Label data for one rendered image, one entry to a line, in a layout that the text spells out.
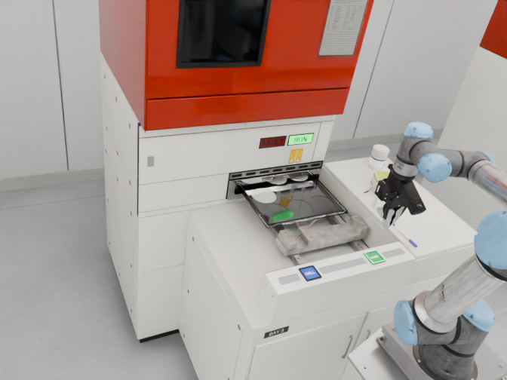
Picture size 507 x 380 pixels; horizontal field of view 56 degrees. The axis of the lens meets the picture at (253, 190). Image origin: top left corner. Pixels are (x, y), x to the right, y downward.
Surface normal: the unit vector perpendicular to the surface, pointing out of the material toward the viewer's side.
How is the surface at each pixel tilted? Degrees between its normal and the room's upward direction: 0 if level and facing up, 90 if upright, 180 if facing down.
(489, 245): 81
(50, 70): 90
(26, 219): 0
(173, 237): 90
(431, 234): 0
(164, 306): 90
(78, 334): 0
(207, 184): 90
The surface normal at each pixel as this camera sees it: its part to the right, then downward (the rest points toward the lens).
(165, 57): 0.42, 0.57
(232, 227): 0.15, -0.81
